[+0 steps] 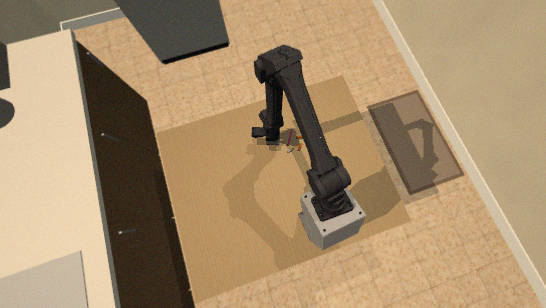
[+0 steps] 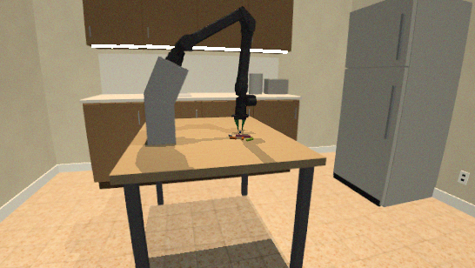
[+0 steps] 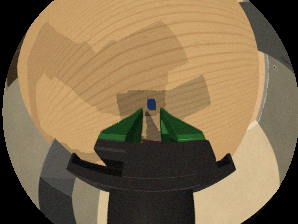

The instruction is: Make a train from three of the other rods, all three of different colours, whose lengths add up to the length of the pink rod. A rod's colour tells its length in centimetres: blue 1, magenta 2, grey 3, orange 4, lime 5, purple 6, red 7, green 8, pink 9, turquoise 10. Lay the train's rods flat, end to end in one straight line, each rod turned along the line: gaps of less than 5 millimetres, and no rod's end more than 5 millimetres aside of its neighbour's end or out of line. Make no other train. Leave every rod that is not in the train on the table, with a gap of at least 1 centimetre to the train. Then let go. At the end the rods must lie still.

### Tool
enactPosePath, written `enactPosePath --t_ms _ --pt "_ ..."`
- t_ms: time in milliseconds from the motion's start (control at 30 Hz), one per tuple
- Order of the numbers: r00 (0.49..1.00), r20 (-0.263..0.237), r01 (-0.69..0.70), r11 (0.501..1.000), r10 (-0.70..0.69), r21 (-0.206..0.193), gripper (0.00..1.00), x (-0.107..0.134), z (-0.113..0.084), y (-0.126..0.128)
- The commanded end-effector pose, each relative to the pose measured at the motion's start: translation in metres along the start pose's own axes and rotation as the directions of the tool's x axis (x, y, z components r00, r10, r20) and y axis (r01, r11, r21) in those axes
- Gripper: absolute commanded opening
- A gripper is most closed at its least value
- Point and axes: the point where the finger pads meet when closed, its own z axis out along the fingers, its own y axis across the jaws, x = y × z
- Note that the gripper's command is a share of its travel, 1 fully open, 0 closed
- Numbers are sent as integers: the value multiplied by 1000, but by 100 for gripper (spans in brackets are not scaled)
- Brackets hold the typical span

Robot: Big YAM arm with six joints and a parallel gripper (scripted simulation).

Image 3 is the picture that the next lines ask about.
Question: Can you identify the small blue block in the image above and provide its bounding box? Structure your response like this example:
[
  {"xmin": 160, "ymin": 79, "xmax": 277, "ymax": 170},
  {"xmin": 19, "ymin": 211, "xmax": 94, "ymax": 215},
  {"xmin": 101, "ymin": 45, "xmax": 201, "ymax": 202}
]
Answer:
[{"xmin": 147, "ymin": 99, "xmax": 155, "ymax": 109}]

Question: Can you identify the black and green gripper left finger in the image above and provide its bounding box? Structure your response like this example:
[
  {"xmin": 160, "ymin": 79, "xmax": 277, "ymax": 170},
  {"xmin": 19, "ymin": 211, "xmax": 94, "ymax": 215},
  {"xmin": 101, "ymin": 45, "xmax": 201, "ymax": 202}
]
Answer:
[{"xmin": 97, "ymin": 108, "xmax": 143, "ymax": 143}]

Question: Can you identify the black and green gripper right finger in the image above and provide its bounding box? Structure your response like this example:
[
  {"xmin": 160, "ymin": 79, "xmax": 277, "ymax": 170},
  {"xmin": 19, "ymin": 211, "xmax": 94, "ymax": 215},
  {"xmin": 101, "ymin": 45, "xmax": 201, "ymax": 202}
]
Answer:
[{"xmin": 160, "ymin": 108, "xmax": 206, "ymax": 143}]

